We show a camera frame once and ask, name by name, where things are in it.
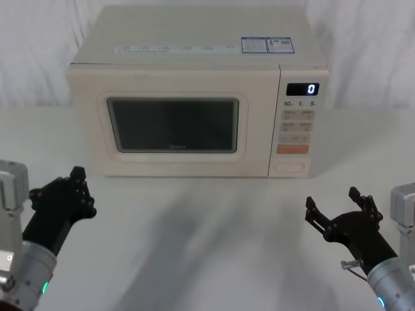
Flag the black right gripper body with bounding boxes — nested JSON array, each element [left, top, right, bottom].
[[325, 210, 398, 277]]

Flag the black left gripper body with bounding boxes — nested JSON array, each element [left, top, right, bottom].
[[21, 187, 81, 257]]

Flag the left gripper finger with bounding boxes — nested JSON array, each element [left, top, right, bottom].
[[29, 166, 82, 209], [75, 166, 98, 221]]

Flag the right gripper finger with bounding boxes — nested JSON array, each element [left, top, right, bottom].
[[304, 195, 335, 242], [348, 186, 383, 231]]

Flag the white table cloth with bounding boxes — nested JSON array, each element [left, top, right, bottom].
[[0, 104, 415, 311]]

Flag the white curtain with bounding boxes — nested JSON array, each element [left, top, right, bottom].
[[0, 0, 415, 110]]

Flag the cream microwave oven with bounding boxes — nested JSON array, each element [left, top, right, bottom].
[[65, 5, 331, 178]]

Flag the thin cable with silver plug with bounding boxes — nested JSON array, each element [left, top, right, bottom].
[[340, 259, 370, 279]]

